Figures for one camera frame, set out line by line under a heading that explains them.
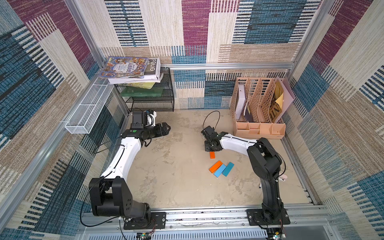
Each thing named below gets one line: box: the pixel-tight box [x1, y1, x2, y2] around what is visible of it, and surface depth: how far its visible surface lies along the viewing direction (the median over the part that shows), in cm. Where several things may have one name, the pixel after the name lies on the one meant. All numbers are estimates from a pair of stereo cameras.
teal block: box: [222, 162, 235, 177], surface depth 93 cm
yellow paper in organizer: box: [275, 92, 284, 110], surface depth 92 cm
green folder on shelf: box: [121, 86, 164, 97], surface depth 96 cm
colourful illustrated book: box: [98, 56, 149, 79], surface depth 83 cm
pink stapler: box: [279, 174, 288, 182], surface depth 85 cm
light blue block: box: [214, 164, 227, 178], surface depth 91 cm
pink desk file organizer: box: [230, 76, 296, 140], surface depth 104 cm
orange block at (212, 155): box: [209, 151, 216, 159], surface depth 97 cm
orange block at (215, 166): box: [209, 160, 223, 174], surface depth 93 cm
